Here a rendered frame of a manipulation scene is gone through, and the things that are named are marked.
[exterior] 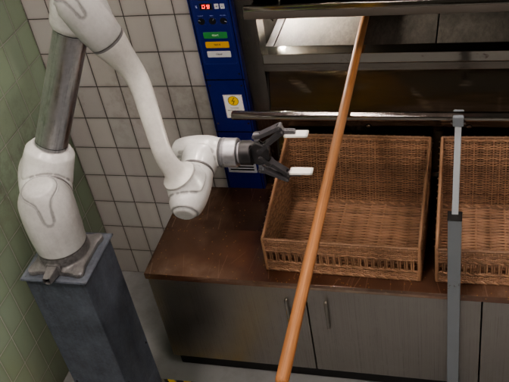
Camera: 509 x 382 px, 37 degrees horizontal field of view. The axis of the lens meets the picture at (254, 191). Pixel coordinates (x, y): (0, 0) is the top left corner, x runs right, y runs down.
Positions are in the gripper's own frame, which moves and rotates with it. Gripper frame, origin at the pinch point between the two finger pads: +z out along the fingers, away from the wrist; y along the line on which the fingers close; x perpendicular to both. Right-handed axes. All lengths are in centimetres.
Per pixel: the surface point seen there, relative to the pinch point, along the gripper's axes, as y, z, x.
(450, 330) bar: 74, 41, 1
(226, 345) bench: 100, -44, -6
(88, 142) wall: 42, -109, -62
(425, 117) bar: 2.5, 32.9, -21.8
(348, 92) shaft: -1.5, 8.8, -30.3
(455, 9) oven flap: -22, 41, -44
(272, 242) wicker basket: 47, -19, -10
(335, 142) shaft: -1.5, 8.1, -3.0
